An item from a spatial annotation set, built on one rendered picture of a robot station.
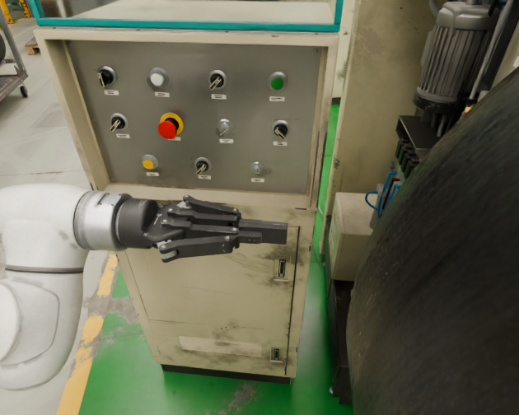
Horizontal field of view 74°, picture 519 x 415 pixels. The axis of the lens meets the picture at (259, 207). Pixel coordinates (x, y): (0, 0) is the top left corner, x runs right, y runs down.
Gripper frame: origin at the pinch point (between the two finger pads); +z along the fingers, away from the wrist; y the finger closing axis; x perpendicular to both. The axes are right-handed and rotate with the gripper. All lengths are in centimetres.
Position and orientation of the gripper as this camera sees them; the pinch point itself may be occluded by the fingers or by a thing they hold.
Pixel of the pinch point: (263, 231)
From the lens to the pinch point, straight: 50.2
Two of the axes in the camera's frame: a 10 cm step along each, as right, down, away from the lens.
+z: 9.9, 0.6, -0.9
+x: 0.0, 7.9, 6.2
